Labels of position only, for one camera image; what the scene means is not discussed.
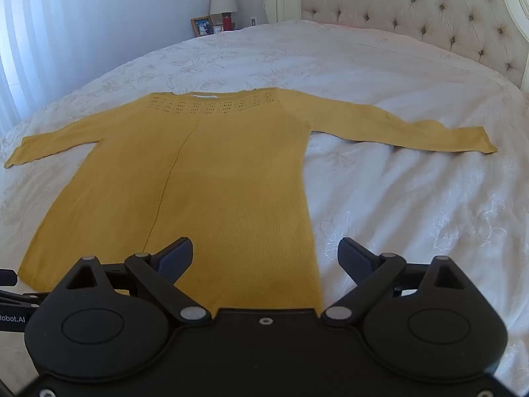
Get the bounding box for beige tufted headboard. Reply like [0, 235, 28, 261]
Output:
[264, 0, 529, 91]

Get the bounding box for wooden picture frame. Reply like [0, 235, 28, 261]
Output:
[190, 16, 215, 38]

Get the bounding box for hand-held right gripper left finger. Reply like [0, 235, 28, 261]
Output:
[62, 237, 210, 324]

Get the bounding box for yellow knit sweater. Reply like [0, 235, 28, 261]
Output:
[4, 88, 499, 313]

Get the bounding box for white vertical blinds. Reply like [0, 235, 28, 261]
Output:
[0, 0, 89, 133]

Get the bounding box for bed with white floral bedspread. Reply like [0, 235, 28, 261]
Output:
[0, 20, 529, 397]

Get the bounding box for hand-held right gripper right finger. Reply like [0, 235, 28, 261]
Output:
[322, 237, 468, 324]

